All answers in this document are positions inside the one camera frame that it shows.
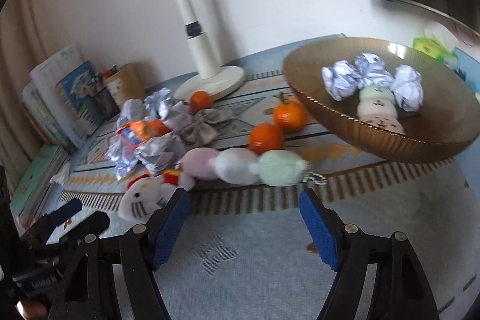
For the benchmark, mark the white desk lamp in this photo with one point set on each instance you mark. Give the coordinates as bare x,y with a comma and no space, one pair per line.
216,80

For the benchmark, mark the orange snack bag plush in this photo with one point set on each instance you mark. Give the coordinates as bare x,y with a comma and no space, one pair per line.
137,132

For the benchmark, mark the orange mandarin with stem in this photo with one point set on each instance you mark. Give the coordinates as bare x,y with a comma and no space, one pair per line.
289,114

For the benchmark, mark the hello kitty plush toy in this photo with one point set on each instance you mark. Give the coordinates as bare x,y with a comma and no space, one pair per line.
146,194

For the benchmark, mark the patterned blue table mat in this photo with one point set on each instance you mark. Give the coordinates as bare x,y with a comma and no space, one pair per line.
243,252

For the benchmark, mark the person's left hand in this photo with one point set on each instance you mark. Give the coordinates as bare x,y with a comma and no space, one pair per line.
32,310

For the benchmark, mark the orange mandarin front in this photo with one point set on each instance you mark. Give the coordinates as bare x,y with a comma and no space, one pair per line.
265,137

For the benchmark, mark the grey plaid fabric bow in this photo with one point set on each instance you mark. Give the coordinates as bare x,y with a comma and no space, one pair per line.
202,130

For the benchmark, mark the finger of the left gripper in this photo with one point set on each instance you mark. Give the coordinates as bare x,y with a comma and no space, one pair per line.
45,226
97,223

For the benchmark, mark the black mesh pen holder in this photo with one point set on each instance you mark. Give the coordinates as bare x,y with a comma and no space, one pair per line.
103,99

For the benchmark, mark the brown kraft pen container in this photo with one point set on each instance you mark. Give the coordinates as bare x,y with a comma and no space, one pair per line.
125,85

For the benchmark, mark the stack of books upright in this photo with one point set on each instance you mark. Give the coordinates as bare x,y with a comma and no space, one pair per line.
61,92

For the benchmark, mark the paper ball back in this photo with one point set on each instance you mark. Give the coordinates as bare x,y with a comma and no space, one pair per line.
173,112

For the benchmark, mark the green tissue box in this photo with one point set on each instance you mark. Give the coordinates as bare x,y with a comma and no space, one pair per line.
439,43

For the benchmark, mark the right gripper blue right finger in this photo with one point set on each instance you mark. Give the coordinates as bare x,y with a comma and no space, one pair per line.
325,228

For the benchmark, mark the teal flat book stack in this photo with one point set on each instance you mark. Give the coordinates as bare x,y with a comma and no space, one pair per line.
33,186

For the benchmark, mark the pastel three-ball plush skewer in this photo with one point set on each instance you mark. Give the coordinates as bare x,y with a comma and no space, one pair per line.
238,166

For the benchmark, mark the white paper ball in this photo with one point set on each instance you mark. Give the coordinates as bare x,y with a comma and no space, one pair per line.
341,80

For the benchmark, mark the white tissue scrap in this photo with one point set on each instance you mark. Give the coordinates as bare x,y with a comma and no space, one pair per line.
62,176

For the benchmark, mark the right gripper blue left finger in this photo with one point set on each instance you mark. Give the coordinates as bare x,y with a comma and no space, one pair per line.
166,225

